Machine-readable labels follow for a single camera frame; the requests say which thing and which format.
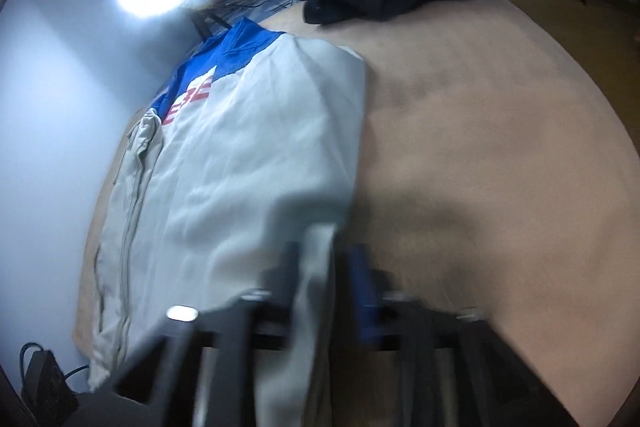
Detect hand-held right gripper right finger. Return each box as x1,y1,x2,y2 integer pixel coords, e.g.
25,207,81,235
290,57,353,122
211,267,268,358
350,244,551,427

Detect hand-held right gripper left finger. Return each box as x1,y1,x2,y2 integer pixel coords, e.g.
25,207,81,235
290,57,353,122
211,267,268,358
112,239,301,427

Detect grey and blue jacket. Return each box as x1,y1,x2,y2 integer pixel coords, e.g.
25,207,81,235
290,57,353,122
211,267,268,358
87,18,368,427

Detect black power adapter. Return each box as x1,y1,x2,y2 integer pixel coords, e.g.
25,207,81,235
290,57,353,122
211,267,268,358
20,342,78,418

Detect black tripod stand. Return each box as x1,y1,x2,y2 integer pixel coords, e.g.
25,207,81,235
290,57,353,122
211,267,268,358
192,9,233,40

